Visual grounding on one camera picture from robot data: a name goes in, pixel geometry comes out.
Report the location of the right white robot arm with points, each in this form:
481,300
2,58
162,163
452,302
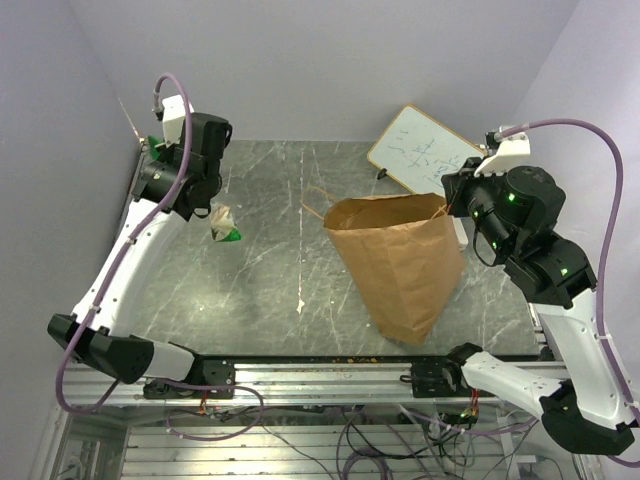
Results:
586,413

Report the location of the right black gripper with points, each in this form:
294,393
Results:
460,182

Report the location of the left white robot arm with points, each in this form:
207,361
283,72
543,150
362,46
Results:
98,328

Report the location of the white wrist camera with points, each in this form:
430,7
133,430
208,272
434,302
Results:
171,112
505,153

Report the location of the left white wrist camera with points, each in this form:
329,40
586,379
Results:
171,112

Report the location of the brown paper bag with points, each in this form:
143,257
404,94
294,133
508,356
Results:
403,255

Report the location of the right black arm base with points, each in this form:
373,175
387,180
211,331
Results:
441,376

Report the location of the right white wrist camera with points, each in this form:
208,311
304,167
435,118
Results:
505,153

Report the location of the small whiteboard wooden frame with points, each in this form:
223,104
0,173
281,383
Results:
416,150

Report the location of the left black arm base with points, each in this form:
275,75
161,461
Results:
211,379

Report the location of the aluminium frame rail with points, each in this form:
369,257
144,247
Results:
294,384

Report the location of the white whiteboard eraser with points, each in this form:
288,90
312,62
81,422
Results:
461,235

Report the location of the green Chuba chips bag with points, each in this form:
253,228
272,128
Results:
222,224

